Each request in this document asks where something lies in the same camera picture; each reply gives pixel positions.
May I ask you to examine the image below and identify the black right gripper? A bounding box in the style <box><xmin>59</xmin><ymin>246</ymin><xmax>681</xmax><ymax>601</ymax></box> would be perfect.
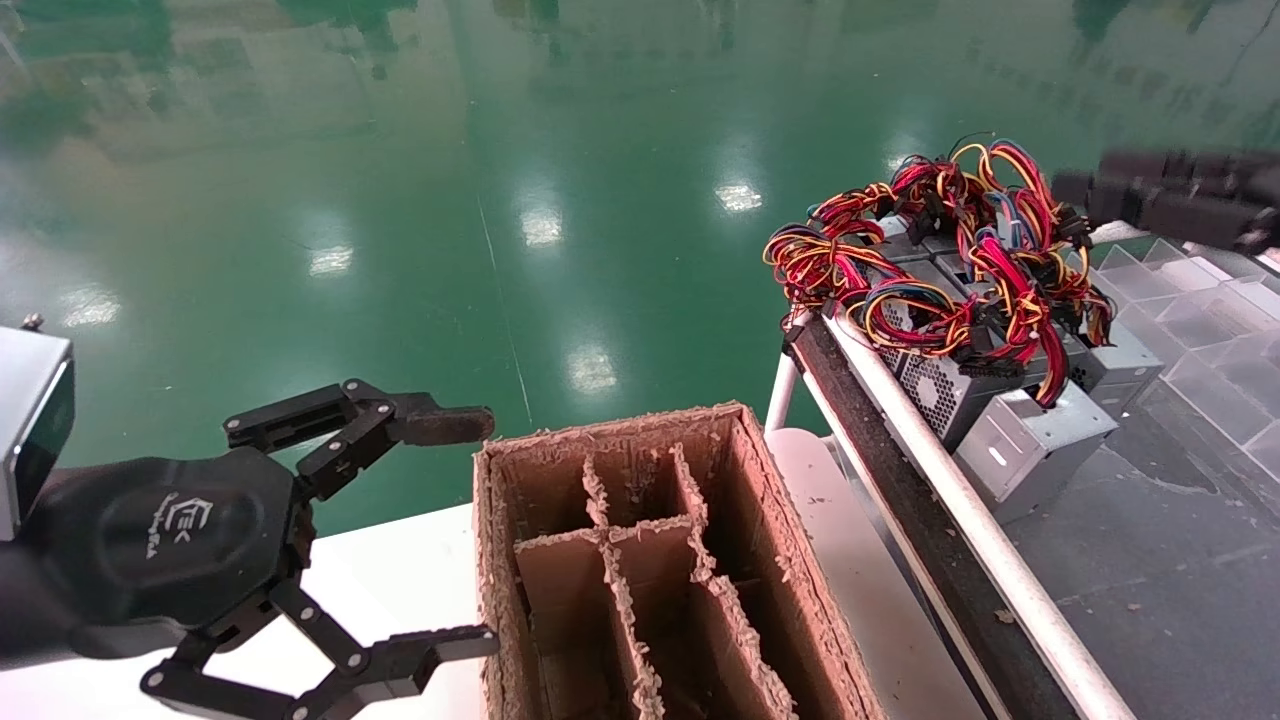
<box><xmin>1050</xmin><ymin>150</ymin><xmax>1280</xmax><ymax>253</ymax></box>

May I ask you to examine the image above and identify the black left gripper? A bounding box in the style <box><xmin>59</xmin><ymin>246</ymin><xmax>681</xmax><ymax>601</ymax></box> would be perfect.
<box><xmin>30</xmin><ymin>380</ymin><xmax>499</xmax><ymax>720</ymax></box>

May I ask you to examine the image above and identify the clear plastic divider tray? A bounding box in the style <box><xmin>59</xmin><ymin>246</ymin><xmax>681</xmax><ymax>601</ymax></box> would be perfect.
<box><xmin>1095</xmin><ymin>235</ymin><xmax>1280</xmax><ymax>481</ymax></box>

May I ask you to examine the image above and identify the brown cardboard divider box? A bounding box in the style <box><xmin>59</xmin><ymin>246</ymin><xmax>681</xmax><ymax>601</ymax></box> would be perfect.
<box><xmin>475</xmin><ymin>402</ymin><xmax>891</xmax><ymax>720</ymax></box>

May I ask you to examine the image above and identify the white tube leg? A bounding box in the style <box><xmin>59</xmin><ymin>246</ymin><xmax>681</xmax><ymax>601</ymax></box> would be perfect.
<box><xmin>765</xmin><ymin>352</ymin><xmax>801</xmax><ymax>433</ymax></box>

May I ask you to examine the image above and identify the black conveyor belt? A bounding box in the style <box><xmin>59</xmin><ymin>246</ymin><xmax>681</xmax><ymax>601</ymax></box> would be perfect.
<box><xmin>1000</xmin><ymin>380</ymin><xmax>1280</xmax><ymax>720</ymax></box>

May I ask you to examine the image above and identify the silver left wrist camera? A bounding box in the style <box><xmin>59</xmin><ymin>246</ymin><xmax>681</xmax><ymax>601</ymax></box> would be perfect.
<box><xmin>0</xmin><ymin>315</ymin><xmax>76</xmax><ymax>543</ymax></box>

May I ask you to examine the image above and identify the long white tube rail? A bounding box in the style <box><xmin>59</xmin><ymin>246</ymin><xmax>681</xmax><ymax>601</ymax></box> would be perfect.
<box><xmin>825</xmin><ymin>315</ymin><xmax>1136</xmax><ymax>720</ymax></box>

